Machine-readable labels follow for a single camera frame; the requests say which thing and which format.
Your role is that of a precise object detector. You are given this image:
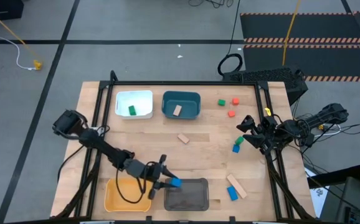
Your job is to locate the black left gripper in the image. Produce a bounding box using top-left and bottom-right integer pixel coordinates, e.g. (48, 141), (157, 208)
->
(142, 154), (179, 200)

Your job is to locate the teal plastic bin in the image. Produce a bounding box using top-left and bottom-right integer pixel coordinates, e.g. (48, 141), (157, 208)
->
(161, 90), (202, 120)

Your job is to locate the long natural wood block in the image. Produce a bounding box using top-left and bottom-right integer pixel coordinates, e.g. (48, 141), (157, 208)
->
(226, 173), (248, 200)

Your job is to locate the white paper sheet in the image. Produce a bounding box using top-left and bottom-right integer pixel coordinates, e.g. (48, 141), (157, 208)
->
(304, 167), (329, 218)

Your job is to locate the black looped floor cable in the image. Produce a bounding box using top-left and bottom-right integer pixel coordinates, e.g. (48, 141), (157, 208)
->
(217, 0), (244, 77)

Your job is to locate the black hazard-striped floor mat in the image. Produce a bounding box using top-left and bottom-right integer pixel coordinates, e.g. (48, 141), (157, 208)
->
(240, 11), (360, 83)

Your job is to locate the black aluminium table frame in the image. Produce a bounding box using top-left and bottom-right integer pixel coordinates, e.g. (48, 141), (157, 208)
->
(54, 70), (316, 224)

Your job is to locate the white cable loop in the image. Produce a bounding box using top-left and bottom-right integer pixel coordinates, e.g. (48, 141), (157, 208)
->
(313, 123), (343, 138)

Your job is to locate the yellow floor cable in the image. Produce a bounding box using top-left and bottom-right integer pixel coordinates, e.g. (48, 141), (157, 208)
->
(281, 0), (302, 67)

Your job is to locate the white floor cable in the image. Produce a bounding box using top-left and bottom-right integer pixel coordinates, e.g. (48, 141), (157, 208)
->
(0, 0), (36, 71)

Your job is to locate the translucent grey plastic bin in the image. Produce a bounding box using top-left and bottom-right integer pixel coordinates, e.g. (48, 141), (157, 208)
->
(163, 177), (210, 212)

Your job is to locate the dark grey case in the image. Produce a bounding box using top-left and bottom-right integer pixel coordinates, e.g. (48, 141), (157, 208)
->
(320, 176), (360, 224)

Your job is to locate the yellow plastic bin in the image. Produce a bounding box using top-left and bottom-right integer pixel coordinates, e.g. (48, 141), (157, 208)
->
(103, 177), (153, 213)

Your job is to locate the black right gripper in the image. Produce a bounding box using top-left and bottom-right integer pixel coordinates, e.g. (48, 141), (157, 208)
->
(236, 114), (280, 156)

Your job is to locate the blue rectangular block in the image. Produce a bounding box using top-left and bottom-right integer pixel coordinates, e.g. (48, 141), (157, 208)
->
(227, 185), (239, 202)

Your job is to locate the yellow cable with plug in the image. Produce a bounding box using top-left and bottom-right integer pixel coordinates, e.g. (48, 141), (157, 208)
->
(0, 3), (43, 71)

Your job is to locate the white plastic bin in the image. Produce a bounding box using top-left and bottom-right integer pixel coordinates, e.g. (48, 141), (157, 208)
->
(115, 90), (154, 120)

